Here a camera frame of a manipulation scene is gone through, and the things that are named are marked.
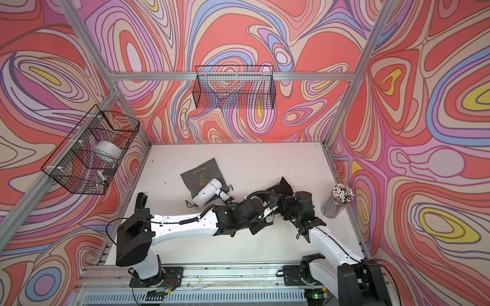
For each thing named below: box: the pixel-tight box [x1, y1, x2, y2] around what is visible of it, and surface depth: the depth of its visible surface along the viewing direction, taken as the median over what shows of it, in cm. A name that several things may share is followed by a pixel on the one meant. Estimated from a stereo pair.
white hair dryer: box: [192, 177, 231, 208], surface depth 95 cm
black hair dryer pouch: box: [265, 176, 294, 199], surface depth 93 cm
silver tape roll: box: [92, 140, 124, 161], surface depth 76 cm
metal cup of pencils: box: [320, 183, 355, 219], surface depth 80 cm
